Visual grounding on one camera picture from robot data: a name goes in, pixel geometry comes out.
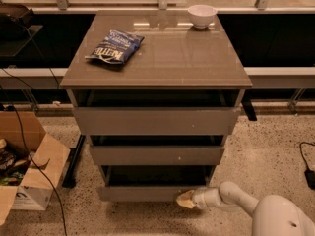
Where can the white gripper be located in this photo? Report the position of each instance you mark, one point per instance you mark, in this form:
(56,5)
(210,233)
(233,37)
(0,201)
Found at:
(200,200)

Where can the grey bottom drawer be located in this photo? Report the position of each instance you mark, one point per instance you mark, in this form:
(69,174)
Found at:
(152,183)

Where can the grey drawer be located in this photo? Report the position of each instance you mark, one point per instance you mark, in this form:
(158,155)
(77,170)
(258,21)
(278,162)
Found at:
(157,150)
(153,122)
(152,183)

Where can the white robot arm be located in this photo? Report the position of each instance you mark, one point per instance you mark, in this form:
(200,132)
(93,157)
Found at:
(273,215)

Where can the grey drawer cabinet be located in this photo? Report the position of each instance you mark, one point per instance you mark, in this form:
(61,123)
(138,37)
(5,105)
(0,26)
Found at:
(177,66)

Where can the grey middle drawer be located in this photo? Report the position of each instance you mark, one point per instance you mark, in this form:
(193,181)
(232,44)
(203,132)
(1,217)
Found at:
(157,150)

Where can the grey top drawer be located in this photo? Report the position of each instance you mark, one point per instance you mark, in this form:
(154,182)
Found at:
(153,122)

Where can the black table leg right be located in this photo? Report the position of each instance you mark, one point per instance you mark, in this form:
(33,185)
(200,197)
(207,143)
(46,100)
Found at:
(249,110)

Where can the black table leg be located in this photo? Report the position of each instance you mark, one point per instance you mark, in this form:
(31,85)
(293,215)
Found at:
(249,110)
(73,158)

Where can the black table leg left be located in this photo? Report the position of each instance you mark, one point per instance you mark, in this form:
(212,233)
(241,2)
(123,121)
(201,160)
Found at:
(73,158)

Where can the blue Kettle chips bag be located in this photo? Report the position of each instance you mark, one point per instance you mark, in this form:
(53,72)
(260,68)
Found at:
(117,47)

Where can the snack items in box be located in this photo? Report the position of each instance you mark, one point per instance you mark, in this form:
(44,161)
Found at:
(12,167)

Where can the open cardboard box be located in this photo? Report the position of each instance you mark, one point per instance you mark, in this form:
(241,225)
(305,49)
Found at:
(24,134)

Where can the white bowl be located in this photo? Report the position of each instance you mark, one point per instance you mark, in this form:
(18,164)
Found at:
(201,16)

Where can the dark equipment on left shelf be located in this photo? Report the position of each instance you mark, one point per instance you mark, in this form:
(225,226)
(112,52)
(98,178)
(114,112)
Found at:
(16,29)

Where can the black power adapter with cable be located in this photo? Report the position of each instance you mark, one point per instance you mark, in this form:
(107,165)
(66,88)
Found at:
(309,174)

